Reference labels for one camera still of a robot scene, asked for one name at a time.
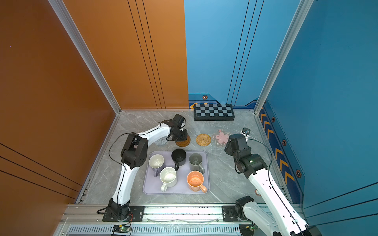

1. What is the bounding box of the brown wooden round coaster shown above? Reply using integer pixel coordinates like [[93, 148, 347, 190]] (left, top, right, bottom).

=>
[[175, 136, 191, 147]]

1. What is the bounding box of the pink cherry blossom coaster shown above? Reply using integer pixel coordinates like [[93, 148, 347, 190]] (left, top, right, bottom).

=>
[[212, 130, 231, 147]]

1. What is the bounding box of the woven rattan round coaster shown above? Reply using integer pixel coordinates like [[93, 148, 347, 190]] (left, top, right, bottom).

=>
[[196, 133, 211, 147]]

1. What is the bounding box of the clear glass round coaster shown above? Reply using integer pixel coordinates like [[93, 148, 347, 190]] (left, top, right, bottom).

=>
[[154, 138, 167, 146]]

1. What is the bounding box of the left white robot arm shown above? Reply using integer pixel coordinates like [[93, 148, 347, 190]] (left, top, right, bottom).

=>
[[102, 114, 188, 222]]

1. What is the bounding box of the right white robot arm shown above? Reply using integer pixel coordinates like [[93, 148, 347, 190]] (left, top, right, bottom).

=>
[[224, 128, 321, 236]]

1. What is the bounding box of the black mug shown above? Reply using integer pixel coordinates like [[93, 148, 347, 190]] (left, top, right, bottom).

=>
[[171, 148, 187, 171]]

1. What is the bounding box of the grey mug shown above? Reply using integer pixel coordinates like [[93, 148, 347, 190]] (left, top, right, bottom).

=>
[[189, 153, 205, 174]]

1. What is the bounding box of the black checkered chess board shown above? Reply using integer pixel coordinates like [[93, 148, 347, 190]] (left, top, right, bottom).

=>
[[194, 104, 235, 121]]

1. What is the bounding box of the lavender serving tray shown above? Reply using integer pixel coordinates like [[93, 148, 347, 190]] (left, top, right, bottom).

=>
[[142, 150, 211, 195]]

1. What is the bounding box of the white cream mug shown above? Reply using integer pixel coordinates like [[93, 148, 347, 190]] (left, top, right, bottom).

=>
[[159, 167, 178, 192]]

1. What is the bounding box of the orange mug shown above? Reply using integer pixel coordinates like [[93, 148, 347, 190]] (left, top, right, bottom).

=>
[[187, 171, 208, 193]]

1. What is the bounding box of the left green circuit board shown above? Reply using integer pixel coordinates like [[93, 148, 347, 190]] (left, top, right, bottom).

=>
[[111, 224, 132, 236]]

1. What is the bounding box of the white mug purple handle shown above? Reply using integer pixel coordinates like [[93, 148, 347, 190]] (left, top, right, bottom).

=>
[[149, 154, 165, 177]]

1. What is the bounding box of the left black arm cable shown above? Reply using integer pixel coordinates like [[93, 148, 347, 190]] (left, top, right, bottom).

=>
[[108, 134, 131, 170]]

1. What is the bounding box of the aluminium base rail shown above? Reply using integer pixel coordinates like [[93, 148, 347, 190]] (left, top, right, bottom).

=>
[[53, 203, 314, 236]]

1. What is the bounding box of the aluminium corner post right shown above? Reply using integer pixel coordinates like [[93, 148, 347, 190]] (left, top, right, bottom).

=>
[[254, 0, 314, 115]]

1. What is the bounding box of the aluminium corner post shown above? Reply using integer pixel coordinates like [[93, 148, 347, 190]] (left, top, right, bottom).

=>
[[254, 0, 314, 115], [48, 0, 122, 115]]

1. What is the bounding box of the aluminium corner post left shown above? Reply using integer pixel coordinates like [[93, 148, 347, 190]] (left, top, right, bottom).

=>
[[48, 0, 122, 115]]

